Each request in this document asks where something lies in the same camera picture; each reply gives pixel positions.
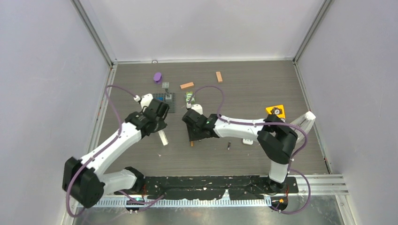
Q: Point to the white metronome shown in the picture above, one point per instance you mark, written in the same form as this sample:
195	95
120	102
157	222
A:
305	122

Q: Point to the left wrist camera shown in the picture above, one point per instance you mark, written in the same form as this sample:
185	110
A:
144	100

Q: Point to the grey lego tower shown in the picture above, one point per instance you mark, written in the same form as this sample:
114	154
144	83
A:
165	86

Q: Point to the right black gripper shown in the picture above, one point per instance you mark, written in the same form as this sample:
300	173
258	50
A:
193	136

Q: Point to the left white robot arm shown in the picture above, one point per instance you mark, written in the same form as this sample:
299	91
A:
85	179

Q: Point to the white remote control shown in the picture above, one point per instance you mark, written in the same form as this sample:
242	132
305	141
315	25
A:
163	137
247	142

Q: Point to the orange wooden block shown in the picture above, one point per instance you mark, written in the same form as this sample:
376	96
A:
187	85
219	77

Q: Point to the green owl toy block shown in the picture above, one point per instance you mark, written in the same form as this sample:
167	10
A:
190	97

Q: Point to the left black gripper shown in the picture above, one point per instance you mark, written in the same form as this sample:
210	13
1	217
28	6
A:
162	124

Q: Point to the grey lego baseplate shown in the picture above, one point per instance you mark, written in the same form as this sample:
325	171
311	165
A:
171	102

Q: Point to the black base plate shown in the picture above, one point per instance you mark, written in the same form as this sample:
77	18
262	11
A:
243	187

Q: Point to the orange wooden block left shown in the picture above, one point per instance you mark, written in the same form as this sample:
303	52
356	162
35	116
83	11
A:
187	85

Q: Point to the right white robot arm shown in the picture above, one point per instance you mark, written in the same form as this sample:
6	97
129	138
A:
277	139

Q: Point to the purple plastic piece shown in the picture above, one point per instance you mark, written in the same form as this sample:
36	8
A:
157	78

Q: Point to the orange wooden block right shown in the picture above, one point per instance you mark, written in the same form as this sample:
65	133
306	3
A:
219	77

